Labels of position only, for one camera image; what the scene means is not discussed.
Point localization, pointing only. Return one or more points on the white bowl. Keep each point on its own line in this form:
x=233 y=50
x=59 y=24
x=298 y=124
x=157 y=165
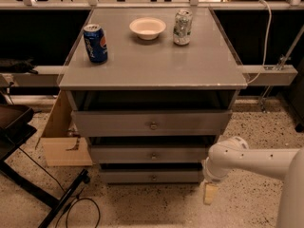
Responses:
x=147 y=28

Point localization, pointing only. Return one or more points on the cardboard box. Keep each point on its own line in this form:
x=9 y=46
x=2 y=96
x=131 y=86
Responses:
x=62 y=144

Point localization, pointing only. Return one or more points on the grey top drawer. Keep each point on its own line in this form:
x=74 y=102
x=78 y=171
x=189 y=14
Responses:
x=151 y=123

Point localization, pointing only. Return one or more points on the grey middle drawer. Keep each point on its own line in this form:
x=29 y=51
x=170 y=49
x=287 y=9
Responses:
x=148 y=153

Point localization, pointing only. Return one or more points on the silver green soda can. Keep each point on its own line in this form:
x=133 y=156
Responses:
x=182 y=27

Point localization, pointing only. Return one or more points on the grey drawer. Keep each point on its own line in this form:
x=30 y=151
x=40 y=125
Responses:
x=151 y=123
x=156 y=176
x=148 y=153

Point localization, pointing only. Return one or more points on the grey drawer cabinet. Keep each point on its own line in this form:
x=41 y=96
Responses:
x=147 y=75

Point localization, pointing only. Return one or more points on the grey bottom drawer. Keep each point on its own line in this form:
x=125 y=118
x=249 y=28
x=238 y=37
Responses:
x=156 y=176

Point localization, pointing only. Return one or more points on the blue Pepsi can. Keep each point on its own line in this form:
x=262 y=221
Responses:
x=95 y=43

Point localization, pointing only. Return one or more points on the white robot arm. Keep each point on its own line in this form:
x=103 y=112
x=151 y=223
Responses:
x=282 y=164

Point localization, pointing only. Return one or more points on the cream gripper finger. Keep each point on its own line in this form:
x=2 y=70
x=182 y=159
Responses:
x=210 y=191

